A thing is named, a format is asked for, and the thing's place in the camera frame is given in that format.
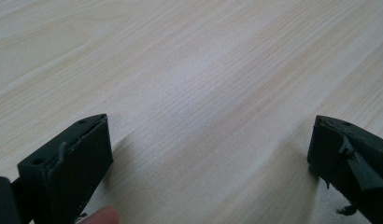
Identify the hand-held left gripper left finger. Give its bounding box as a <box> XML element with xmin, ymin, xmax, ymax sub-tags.
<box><xmin>17</xmin><ymin>113</ymin><xmax>115</xmax><ymax>224</ymax></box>

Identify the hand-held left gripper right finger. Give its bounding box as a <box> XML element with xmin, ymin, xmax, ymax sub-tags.
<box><xmin>306</xmin><ymin>115</ymin><xmax>383</xmax><ymax>224</ymax></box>

